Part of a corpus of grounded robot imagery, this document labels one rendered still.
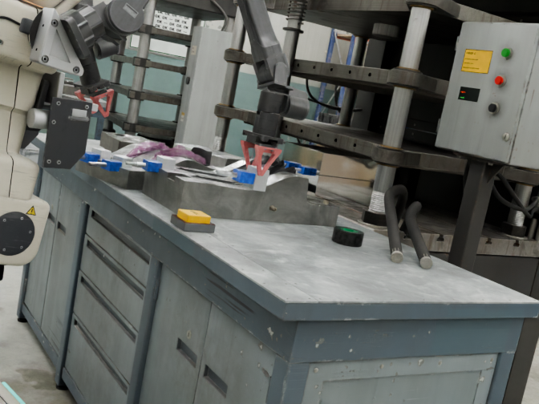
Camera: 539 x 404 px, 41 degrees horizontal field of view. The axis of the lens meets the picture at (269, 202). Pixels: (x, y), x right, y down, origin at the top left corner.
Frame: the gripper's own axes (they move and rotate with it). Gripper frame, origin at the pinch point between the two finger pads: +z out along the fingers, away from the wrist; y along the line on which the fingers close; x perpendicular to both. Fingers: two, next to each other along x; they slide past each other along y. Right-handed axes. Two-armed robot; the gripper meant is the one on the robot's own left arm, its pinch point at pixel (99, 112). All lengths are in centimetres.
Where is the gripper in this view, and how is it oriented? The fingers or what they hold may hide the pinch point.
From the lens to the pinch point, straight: 212.2
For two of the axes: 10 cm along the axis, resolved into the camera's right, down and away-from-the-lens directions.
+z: 1.5, 8.8, 4.5
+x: -7.2, 4.1, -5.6
